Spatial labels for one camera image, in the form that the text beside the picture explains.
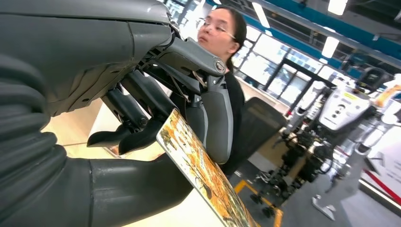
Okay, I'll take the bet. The orange picture room key card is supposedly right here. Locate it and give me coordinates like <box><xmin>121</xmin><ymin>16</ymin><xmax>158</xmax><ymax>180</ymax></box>
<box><xmin>156</xmin><ymin>108</ymin><xmax>258</xmax><ymax>227</ymax></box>

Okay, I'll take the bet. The person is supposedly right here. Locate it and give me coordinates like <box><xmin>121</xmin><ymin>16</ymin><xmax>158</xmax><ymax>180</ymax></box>
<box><xmin>169</xmin><ymin>4</ymin><xmax>248</xmax><ymax>176</ymax></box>

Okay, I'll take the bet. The humanoid robot with black legs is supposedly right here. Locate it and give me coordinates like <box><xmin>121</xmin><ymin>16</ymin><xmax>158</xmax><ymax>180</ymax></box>
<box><xmin>250</xmin><ymin>79</ymin><xmax>376</xmax><ymax>218</ymax></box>

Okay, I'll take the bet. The long ceiling light panel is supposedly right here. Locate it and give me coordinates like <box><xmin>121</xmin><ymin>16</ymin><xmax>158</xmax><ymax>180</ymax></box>
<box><xmin>252</xmin><ymin>2</ymin><xmax>270</xmax><ymax>29</ymax></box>
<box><xmin>321</xmin><ymin>36</ymin><xmax>340</xmax><ymax>59</ymax></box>
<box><xmin>327</xmin><ymin>0</ymin><xmax>349</xmax><ymax>16</ymax></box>

